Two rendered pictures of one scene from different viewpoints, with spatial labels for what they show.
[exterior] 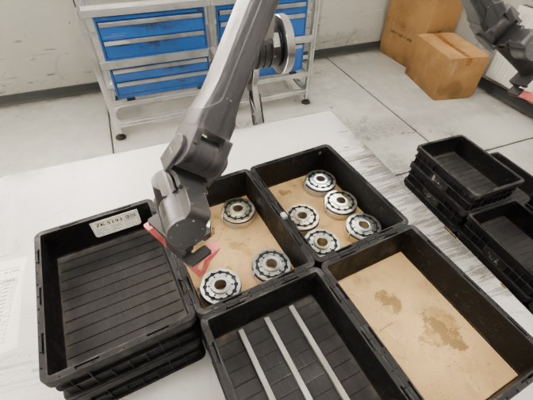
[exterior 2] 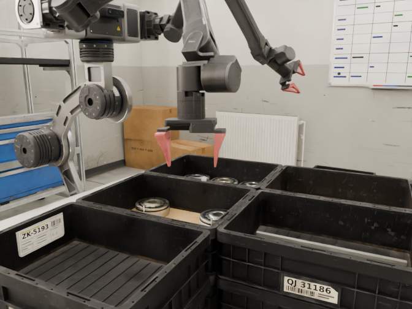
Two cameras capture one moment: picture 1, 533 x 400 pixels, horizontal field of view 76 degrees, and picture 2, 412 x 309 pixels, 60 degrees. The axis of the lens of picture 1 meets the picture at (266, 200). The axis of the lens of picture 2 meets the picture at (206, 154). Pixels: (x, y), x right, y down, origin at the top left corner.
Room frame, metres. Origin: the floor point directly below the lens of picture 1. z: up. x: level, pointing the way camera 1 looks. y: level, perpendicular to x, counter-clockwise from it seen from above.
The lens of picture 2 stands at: (-0.22, 0.56, 1.25)
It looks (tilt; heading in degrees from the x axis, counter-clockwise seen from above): 13 degrees down; 324
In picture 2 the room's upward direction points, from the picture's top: straight up
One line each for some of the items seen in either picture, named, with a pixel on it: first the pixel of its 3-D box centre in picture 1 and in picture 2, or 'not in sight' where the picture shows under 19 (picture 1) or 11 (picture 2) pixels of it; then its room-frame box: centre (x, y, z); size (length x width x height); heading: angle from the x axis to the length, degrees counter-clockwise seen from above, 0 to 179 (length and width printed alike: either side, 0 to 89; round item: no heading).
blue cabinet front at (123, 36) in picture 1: (159, 55); not in sight; (2.43, 0.79, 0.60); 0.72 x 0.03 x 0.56; 112
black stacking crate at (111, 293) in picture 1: (116, 286); (91, 269); (0.43, 0.36, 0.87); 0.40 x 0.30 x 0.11; 28
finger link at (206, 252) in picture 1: (194, 255); (208, 144); (0.36, 0.13, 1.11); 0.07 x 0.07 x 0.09; 48
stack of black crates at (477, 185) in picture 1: (450, 195); not in sight; (1.30, -0.97, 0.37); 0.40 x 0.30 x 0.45; 22
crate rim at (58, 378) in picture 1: (109, 274); (89, 246); (0.43, 0.36, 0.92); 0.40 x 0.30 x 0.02; 28
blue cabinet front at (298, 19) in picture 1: (263, 41); (34, 157); (2.74, 0.05, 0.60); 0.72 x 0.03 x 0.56; 112
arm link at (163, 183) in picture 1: (173, 193); (193, 79); (0.38, 0.15, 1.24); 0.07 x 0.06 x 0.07; 24
